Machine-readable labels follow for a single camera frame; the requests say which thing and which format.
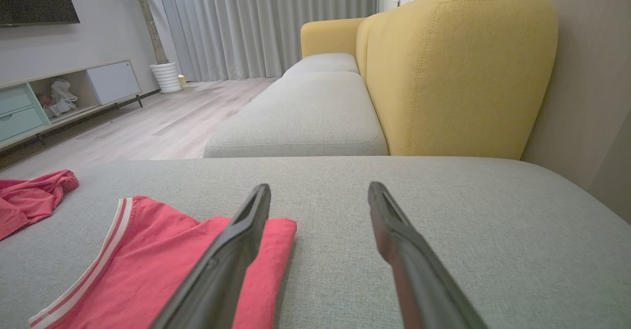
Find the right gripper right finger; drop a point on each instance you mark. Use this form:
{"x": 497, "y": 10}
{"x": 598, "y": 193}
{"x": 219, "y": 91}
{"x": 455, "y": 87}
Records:
{"x": 419, "y": 279}

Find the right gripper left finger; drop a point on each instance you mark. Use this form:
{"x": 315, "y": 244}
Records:
{"x": 222, "y": 274}

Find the red jersey striped trim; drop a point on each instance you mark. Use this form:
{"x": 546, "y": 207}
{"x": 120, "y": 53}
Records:
{"x": 162, "y": 255}

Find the red shorts white side panel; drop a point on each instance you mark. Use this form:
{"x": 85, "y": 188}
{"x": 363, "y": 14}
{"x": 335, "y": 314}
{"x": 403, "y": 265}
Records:
{"x": 29, "y": 201}

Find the grey sofa chaise cushion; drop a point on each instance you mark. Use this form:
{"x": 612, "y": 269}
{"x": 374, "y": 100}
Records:
{"x": 443, "y": 205}

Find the large grey sofa seat cushion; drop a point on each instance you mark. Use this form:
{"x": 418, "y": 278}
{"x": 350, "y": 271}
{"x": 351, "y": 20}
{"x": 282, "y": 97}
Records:
{"x": 305, "y": 117}

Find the small yellow floor object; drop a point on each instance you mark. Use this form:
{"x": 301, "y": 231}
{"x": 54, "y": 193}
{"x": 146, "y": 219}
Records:
{"x": 182, "y": 81}

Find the white ribbed plant pot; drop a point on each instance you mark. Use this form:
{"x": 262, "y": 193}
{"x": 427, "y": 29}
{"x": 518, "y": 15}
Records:
{"x": 166, "y": 77}

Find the yellow sofa backrest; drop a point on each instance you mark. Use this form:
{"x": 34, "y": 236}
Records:
{"x": 458, "y": 72}

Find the white cabinet door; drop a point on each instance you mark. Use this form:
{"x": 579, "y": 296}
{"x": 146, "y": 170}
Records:
{"x": 113, "y": 82}

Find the small grey sofa seat cushion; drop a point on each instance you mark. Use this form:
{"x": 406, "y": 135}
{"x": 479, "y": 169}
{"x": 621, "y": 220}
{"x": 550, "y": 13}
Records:
{"x": 323, "y": 63}

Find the white toy in cabinet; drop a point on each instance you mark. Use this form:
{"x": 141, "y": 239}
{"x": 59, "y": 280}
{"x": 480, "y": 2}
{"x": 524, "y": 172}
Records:
{"x": 60, "y": 97}

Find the large teal cabinet drawer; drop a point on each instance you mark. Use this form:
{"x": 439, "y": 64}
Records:
{"x": 19, "y": 124}

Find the grey pleated curtain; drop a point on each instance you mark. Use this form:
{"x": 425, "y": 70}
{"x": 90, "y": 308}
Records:
{"x": 266, "y": 23}

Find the wooden tv cabinet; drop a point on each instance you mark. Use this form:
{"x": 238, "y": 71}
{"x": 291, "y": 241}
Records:
{"x": 59, "y": 75}

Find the yellow sofa armrest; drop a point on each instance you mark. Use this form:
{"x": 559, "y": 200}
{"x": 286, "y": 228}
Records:
{"x": 328, "y": 35}

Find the brown plant trunk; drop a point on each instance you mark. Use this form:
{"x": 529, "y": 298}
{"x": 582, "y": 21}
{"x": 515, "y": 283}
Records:
{"x": 150, "y": 23}

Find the small teal cabinet drawer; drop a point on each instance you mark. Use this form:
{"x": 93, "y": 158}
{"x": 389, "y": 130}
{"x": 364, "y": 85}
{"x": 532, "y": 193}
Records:
{"x": 15, "y": 99}

